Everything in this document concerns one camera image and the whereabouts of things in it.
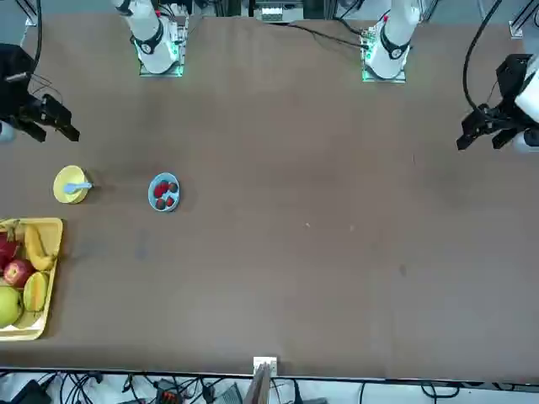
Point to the black box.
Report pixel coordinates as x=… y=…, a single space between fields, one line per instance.
x=29 y=393

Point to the silver table edge bracket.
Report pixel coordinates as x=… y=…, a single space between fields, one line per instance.
x=265 y=362

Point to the yellow plastic tray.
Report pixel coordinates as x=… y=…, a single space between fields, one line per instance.
x=50 y=227

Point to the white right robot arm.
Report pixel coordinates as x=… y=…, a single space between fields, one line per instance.
x=151 y=42

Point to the aluminium corner profile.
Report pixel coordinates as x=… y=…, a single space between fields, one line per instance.
x=520 y=25
x=29 y=22

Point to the orange and black plug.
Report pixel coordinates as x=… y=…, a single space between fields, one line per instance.
x=170 y=396

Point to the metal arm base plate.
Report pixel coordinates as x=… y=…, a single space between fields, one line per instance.
x=182 y=50
x=383 y=79

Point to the light blue bowl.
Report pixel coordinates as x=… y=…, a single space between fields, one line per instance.
x=177 y=201

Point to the pink dragon fruit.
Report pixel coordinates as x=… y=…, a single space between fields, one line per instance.
x=6 y=248

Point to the light blue spoon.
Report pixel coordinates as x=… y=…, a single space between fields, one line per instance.
x=71 y=188

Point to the large yellow-green apple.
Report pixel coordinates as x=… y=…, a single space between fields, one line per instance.
x=8 y=307

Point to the red apple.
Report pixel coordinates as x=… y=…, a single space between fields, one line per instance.
x=17 y=273

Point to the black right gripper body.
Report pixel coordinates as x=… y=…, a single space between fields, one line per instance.
x=14 y=63

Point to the aluminium camera pole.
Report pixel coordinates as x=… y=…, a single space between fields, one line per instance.
x=259 y=387

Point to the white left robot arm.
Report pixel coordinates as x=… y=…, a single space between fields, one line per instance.
x=391 y=42

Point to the yellow bowl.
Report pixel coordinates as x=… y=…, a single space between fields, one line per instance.
x=69 y=174

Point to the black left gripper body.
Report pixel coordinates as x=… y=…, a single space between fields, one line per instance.
x=511 y=80

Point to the yellow banana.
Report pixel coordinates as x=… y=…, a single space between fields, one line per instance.
x=33 y=248

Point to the yellow star fruit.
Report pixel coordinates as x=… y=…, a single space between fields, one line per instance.
x=35 y=292

